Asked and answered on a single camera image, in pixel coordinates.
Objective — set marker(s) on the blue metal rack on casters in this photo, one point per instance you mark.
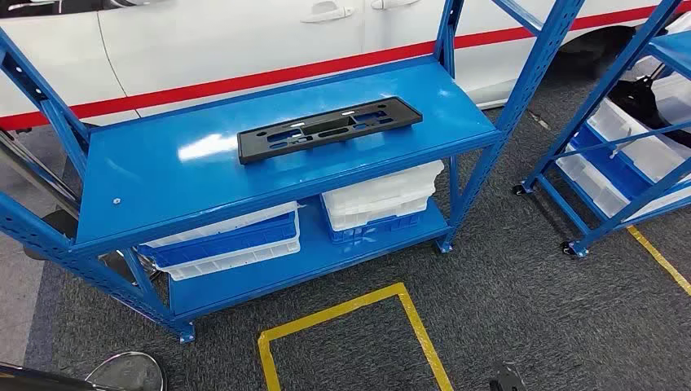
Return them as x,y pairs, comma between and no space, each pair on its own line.
596,102

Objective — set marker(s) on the blue metal shelf rack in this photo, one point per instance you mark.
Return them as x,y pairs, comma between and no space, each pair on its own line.
162,178

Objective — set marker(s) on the black plastic bracket panel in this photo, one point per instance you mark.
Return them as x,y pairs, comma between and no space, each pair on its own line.
253,147

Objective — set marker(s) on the black stanchion post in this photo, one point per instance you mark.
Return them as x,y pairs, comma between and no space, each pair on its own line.
59,222

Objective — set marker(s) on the black caster wheel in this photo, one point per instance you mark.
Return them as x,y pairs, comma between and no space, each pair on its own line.
568,249
521,190

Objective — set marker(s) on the blue plastic bin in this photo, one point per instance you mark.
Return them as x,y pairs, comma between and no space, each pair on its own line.
216,245
372,231
615,167

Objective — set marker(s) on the black curved car part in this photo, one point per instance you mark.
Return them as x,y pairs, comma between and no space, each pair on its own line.
637,100

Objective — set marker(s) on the white car red stripe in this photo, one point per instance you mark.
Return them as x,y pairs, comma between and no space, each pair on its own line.
216,48

